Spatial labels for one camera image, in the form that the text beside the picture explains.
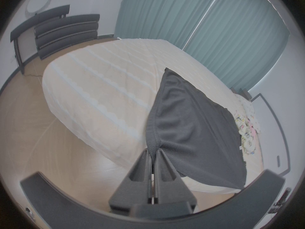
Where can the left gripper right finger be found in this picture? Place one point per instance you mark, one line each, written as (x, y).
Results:
(181, 194)

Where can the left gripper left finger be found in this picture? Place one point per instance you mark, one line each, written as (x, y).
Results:
(124, 194)

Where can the black T-shirt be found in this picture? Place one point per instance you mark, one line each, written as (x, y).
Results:
(190, 132)

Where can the bed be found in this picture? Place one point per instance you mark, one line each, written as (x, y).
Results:
(95, 80)

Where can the white printed garment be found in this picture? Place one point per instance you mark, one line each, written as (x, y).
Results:
(245, 142)

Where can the pink garment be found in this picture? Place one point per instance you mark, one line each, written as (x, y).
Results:
(253, 131)

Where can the white printed pillow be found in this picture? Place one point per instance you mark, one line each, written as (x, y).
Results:
(251, 108)

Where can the grey bedside table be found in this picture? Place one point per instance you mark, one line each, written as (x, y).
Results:
(240, 93)

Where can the blue-green curtain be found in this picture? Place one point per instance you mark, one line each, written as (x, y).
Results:
(238, 37)
(154, 13)

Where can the black narrow table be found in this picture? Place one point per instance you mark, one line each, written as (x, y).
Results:
(35, 20)

